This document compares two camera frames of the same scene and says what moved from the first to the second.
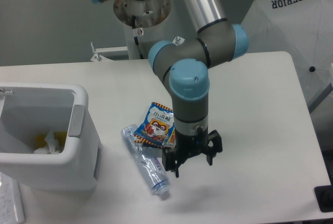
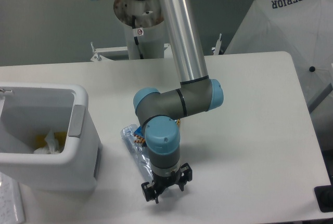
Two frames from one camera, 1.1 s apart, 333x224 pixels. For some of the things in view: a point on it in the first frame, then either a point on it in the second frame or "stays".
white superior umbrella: (298, 20) stays
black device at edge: (324, 196) stays
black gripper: (188, 145) to (161, 182)
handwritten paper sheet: (11, 211) stays
